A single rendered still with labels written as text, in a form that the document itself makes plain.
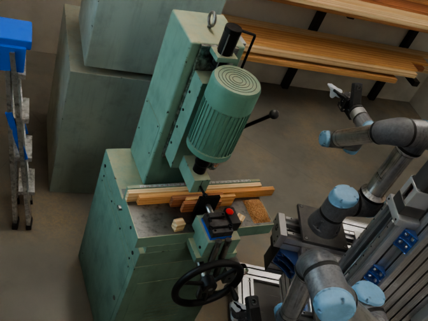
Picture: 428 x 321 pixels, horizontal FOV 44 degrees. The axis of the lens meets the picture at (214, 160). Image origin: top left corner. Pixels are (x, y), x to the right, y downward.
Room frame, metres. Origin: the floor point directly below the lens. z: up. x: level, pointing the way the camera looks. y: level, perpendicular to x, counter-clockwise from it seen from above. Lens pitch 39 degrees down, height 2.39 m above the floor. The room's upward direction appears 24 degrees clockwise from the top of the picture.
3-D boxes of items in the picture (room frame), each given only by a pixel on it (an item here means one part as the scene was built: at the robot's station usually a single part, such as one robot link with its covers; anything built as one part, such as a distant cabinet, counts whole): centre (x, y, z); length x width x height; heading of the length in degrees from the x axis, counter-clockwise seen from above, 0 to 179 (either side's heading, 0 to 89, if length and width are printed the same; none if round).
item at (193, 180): (1.54, 0.05, 1.03); 0.14 x 0.07 x 0.09; 38
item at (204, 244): (1.40, -0.12, 0.91); 0.15 x 0.14 x 0.09; 128
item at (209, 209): (1.47, -0.06, 0.95); 0.09 x 0.07 x 0.09; 128
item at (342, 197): (1.81, -0.58, 0.98); 0.13 x 0.12 x 0.14; 120
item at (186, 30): (1.75, 0.22, 1.16); 0.22 x 0.22 x 0.72; 38
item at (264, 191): (1.58, -0.04, 0.92); 0.62 x 0.02 x 0.04; 128
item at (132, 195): (1.57, 0.01, 0.92); 0.60 x 0.02 x 0.05; 128
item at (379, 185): (1.88, -0.69, 1.19); 0.15 x 0.12 x 0.55; 120
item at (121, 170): (1.62, 0.11, 0.76); 0.57 x 0.45 x 0.09; 38
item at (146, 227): (1.46, -0.07, 0.87); 0.61 x 0.30 x 0.06; 128
